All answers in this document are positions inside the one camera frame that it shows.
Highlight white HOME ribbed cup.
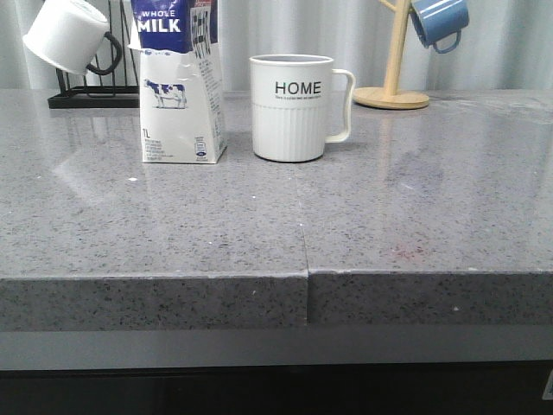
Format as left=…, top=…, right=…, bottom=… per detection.
left=249, top=54, right=356, bottom=163

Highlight black wire mug rack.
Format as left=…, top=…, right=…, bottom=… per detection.
left=48, top=1, right=140, bottom=109

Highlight wooden mug tree stand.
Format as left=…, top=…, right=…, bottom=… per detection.
left=353, top=0, right=429, bottom=110

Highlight Pascual whole milk carton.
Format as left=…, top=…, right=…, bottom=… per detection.
left=129, top=1, right=226, bottom=163

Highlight blue enamel mug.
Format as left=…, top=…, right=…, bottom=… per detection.
left=410, top=0, right=469, bottom=54

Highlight tilted white enamel mug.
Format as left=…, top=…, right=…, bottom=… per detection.
left=22, top=0, right=123, bottom=76

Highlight grey label sticker on cabinet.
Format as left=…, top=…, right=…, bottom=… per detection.
left=542, top=371, right=553, bottom=401

